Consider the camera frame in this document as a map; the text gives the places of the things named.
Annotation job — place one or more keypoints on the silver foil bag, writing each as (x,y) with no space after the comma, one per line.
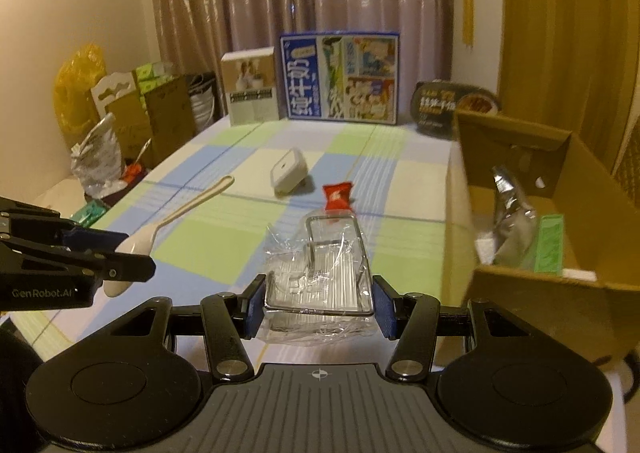
(515,228)

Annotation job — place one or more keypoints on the yellow wall hanging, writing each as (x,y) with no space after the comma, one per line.
(468,15)

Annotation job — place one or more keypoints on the green tissue packets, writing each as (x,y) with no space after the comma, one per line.
(152,75)

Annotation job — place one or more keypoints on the wooden wardrobe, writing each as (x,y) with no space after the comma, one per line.
(565,33)

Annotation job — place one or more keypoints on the red snack packet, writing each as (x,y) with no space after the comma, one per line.
(337,195)

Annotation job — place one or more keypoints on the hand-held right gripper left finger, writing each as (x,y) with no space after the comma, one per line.
(255,308)

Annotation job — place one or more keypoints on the green packet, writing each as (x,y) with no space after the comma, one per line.
(549,243)

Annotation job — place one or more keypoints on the cream plastic spoon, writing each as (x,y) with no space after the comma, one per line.
(190,205)

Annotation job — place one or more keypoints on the checkered cloth desktop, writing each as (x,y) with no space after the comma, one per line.
(210,233)

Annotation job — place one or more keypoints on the black instant rice bowl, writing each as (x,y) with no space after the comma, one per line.
(445,105)

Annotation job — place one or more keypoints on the teal wipes packet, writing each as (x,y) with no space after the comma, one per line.
(90,213)

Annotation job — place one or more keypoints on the metal spoon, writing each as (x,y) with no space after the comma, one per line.
(141,153)

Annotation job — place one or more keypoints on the clear plastic box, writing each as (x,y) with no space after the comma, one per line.
(325,278)

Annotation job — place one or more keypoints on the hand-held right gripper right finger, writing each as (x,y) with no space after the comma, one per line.
(383,308)

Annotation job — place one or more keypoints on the yellow plastic bag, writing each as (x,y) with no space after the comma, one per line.
(75,88)

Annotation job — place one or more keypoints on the white square charger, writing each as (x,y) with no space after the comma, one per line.
(289,172)

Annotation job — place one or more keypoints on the white product box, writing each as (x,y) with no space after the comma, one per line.
(250,88)

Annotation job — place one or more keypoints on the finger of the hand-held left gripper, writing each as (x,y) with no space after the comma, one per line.
(125,268)
(95,238)

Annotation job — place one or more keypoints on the blue milk carton case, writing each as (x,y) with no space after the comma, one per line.
(340,78)

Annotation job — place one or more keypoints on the crumpled silver white bag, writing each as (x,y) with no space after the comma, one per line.
(97,158)

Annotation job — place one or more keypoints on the small red packet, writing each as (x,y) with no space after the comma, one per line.
(132,173)

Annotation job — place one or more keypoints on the white printed box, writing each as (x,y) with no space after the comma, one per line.
(580,275)

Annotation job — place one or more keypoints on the white striped bag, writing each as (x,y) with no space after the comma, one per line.
(205,103)

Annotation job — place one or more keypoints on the brown cardboard box with hanger flap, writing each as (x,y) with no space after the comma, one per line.
(160,118)

